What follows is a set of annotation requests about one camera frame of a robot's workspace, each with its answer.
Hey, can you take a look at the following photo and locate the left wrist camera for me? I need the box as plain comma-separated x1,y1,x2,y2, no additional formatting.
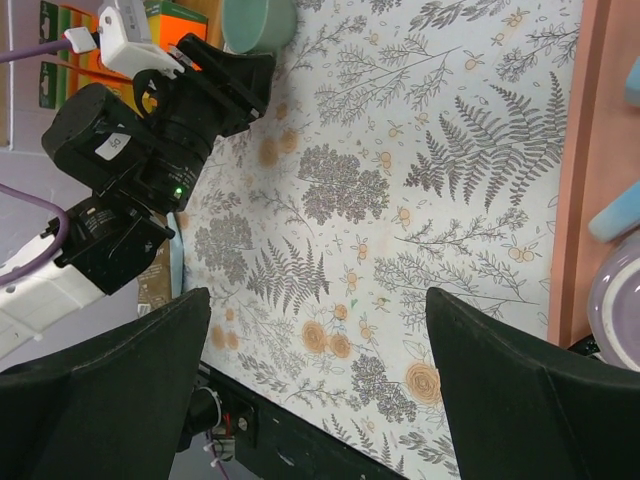
63,0,184,80

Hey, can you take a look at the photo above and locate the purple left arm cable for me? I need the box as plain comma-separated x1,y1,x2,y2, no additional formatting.
0,37,74,287

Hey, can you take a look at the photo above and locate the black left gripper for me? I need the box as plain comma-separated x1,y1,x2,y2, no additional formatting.
134,34,276,161

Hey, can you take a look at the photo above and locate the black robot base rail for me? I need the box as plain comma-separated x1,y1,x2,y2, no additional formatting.
171,362,403,479

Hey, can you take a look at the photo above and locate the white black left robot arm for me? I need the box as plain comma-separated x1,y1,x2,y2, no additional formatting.
1,34,276,354

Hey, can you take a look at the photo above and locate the green ceramic mug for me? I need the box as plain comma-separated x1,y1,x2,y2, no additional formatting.
221,0,297,54

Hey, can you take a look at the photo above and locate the blue white gradient mug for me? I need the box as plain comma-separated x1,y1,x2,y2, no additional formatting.
588,182,640,243

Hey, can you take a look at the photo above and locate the orange sponge box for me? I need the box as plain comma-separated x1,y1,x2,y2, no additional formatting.
144,1,208,51

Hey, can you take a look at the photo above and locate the orange yellow sponge pack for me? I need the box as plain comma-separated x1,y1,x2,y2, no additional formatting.
38,1,135,110

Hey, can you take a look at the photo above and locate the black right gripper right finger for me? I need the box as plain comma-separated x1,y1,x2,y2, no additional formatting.
426,287,639,479

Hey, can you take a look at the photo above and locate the purple ceramic mug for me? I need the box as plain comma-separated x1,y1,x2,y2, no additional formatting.
587,232,639,372

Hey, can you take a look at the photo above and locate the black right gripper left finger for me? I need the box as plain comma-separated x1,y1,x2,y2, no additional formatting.
1,288,210,479

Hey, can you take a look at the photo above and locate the terracotta pink tray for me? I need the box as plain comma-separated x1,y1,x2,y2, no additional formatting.
548,0,639,347

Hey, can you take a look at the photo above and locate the light blue mug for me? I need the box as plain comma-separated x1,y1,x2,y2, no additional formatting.
624,58,640,107

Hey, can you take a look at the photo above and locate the brown snack bag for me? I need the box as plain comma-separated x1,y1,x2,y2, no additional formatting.
137,214,184,317

